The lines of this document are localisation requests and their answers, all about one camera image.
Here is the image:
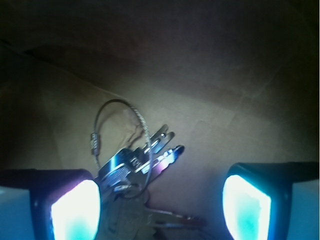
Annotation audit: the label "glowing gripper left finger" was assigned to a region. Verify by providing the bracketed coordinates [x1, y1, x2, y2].
[0, 169, 101, 240]

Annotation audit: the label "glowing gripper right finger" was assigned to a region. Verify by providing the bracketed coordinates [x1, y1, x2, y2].
[222, 162, 320, 240]

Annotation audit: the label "silver keys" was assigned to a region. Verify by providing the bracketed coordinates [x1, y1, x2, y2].
[90, 99, 205, 240]

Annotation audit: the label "brown paper bag bin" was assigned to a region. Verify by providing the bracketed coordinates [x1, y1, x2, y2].
[0, 0, 320, 240]

